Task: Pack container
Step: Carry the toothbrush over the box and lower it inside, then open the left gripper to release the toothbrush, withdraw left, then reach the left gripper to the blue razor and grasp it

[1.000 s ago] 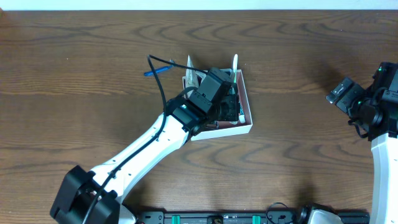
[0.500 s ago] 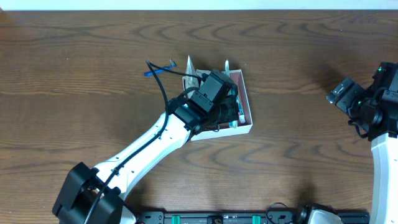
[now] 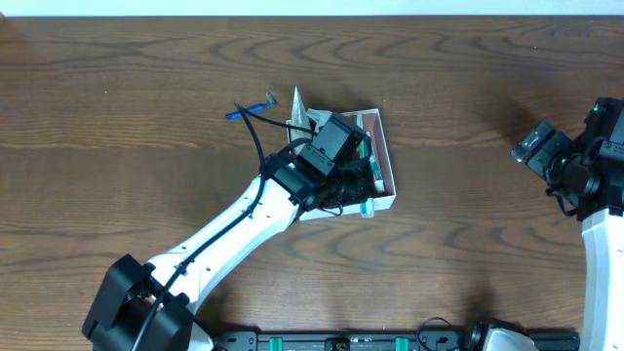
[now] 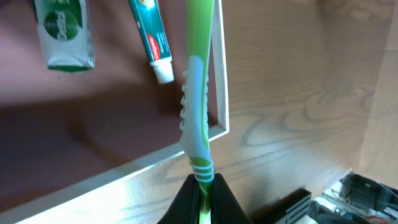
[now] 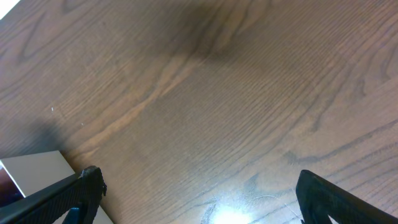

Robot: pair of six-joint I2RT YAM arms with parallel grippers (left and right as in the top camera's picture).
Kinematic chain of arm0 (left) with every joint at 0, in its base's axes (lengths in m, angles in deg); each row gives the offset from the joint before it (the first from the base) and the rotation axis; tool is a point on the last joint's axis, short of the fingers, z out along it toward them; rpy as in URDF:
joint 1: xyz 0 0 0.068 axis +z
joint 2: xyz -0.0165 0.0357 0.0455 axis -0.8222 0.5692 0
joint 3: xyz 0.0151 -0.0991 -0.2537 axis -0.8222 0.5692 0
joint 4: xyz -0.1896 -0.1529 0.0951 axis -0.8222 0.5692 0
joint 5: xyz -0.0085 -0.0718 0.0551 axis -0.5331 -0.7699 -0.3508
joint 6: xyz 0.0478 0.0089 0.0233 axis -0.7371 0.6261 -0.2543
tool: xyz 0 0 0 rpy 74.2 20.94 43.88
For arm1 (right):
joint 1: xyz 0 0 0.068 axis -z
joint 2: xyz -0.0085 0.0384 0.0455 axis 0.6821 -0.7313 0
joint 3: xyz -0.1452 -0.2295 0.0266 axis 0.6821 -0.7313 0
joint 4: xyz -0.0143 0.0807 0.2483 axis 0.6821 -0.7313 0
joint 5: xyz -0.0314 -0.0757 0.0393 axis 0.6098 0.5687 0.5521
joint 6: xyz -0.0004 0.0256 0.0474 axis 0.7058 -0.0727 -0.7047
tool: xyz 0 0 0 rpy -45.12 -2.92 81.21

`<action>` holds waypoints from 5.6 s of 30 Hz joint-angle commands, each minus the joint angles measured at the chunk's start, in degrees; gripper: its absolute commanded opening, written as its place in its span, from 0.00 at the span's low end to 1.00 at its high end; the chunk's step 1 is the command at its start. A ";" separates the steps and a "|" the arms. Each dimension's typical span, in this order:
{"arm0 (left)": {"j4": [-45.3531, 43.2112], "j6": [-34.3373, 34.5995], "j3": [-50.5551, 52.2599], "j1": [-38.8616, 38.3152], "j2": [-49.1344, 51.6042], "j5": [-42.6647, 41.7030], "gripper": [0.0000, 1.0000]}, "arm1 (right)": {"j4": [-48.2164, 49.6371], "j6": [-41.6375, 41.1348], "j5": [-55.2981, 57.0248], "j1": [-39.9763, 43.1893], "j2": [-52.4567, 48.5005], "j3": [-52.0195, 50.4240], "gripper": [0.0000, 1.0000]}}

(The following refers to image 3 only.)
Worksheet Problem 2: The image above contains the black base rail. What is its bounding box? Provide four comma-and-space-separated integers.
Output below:
209, 329, 581, 351

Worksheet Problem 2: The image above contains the white box with pink interior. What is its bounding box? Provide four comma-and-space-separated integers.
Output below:
300, 109, 396, 220

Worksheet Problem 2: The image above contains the white Pantene tube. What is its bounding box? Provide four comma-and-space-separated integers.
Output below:
290, 87, 313, 141

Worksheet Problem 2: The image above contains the blue disposable razor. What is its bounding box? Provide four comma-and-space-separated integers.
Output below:
225, 93, 277, 120

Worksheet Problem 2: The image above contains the clear and blue pump bottle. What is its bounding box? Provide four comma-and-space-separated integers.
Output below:
306, 108, 332, 133

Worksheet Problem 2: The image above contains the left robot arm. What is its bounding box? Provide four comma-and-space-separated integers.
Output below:
82, 146, 374, 350

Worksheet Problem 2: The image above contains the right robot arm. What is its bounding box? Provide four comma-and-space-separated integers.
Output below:
511, 122, 623, 350

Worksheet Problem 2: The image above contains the green and white toothbrush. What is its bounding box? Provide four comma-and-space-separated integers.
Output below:
356, 114, 374, 218

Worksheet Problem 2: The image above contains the green and red toothpaste tube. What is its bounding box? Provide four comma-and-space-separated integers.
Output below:
370, 148, 385, 193

